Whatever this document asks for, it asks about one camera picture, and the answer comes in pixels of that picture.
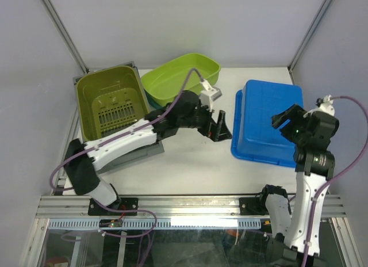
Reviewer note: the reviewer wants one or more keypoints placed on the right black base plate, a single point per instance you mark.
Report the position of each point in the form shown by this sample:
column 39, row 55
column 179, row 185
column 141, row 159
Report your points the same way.
column 251, row 206

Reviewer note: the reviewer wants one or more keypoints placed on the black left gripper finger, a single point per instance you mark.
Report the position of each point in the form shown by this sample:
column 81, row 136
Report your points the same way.
column 216, row 127
column 224, row 133

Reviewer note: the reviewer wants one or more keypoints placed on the white slotted cable duct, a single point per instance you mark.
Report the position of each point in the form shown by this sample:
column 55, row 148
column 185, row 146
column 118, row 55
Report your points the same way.
column 173, row 223

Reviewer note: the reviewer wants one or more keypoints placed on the teal plastic tub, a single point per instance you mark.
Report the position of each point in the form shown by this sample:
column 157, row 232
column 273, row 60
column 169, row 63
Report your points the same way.
column 154, row 102

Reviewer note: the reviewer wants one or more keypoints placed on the right aluminium corner post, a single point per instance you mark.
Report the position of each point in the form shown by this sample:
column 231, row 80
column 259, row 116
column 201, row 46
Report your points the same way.
column 310, row 32

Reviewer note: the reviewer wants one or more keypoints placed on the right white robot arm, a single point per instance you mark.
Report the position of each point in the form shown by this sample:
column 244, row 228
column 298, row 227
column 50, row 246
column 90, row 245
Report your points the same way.
column 295, row 229

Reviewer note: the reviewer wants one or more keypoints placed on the large blue plastic container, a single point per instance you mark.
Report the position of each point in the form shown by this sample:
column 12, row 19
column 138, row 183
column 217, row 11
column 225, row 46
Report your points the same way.
column 254, row 138

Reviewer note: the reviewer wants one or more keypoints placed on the aluminium corner post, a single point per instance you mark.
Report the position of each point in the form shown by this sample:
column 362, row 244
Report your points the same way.
column 310, row 32
column 63, row 32

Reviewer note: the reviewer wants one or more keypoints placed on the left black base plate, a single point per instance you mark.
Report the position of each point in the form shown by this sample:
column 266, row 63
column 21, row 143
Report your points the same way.
column 124, row 205

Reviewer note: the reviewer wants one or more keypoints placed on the lime green plastic tub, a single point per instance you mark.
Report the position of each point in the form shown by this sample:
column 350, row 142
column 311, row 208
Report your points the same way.
column 164, row 82

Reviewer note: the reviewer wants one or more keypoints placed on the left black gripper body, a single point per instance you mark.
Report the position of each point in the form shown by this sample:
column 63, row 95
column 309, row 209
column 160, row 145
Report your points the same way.
column 201, row 119

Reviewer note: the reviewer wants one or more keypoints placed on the left aluminium corner post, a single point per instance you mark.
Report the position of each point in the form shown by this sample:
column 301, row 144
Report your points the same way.
column 63, row 32

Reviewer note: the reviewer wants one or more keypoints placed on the aluminium front rail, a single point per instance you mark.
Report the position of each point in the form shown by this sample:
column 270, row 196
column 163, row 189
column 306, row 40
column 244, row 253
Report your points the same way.
column 219, row 206

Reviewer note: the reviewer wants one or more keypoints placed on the olive green slotted basket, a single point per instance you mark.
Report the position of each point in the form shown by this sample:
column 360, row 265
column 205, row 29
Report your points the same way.
column 110, row 100

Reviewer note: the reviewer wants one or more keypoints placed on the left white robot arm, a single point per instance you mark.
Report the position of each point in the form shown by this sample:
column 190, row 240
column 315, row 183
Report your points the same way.
column 84, row 160

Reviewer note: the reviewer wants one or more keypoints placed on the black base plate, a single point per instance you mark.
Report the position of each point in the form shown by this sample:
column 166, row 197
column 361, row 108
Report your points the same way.
column 251, row 206
column 124, row 205

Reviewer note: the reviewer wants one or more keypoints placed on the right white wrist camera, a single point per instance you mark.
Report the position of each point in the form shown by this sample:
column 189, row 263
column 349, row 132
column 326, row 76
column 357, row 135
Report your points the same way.
column 325, row 105

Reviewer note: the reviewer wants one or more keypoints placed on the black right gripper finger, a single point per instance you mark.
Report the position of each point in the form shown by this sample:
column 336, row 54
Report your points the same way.
column 279, row 119
column 291, row 131

